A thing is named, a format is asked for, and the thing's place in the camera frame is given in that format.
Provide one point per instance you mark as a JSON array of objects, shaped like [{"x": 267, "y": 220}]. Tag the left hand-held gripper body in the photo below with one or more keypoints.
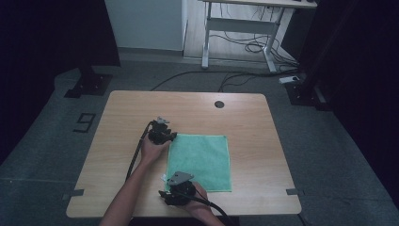
[{"x": 158, "y": 133}]

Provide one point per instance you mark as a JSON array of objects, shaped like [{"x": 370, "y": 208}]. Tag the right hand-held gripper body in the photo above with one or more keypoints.
[{"x": 182, "y": 188}]

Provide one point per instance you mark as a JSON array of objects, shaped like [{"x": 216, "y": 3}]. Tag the green towel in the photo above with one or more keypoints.
[{"x": 200, "y": 161}]

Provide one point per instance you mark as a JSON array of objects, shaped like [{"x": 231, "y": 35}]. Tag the person's left hand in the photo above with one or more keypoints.
[{"x": 152, "y": 153}]

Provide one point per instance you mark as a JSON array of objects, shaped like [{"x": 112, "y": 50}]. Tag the person's right hand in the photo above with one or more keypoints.
[{"x": 200, "y": 205}]

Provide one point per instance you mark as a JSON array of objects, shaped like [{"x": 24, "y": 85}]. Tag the black stand base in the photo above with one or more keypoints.
[
  {"x": 89, "y": 84},
  {"x": 306, "y": 94}
]

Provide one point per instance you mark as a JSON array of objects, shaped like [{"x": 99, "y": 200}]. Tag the grey tape strip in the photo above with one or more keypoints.
[
  {"x": 73, "y": 193},
  {"x": 294, "y": 191}
]

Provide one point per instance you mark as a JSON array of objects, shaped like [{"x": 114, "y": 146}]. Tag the white cabinet panel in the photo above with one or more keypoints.
[{"x": 144, "y": 23}]

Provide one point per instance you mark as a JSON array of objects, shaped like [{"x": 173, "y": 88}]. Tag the white power strip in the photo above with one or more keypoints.
[{"x": 289, "y": 79}]

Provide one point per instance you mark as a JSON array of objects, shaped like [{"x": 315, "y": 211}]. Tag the dark curtain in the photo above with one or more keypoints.
[
  {"x": 360, "y": 78},
  {"x": 47, "y": 47}
]

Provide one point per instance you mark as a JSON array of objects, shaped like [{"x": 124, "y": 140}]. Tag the white desk frame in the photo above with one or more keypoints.
[{"x": 240, "y": 25}]

